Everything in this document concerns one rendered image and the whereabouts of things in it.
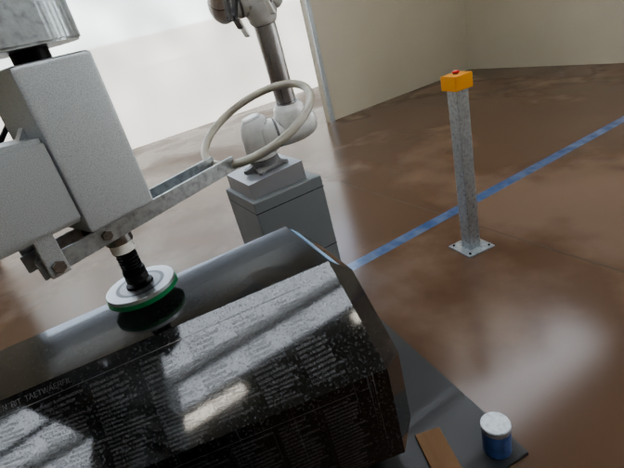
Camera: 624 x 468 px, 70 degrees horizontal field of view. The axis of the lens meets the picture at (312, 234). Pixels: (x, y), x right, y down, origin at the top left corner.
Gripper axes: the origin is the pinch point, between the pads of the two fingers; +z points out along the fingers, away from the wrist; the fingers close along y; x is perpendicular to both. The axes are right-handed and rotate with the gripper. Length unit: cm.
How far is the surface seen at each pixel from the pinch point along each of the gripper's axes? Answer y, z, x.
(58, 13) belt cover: 57, -38, 20
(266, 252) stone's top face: 58, 47, 32
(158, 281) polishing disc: 89, 30, 25
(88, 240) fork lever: 92, 5, 25
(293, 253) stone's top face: 54, 48, 42
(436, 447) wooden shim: 68, 129, 82
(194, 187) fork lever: 60, 19, 17
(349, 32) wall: -346, 223, -391
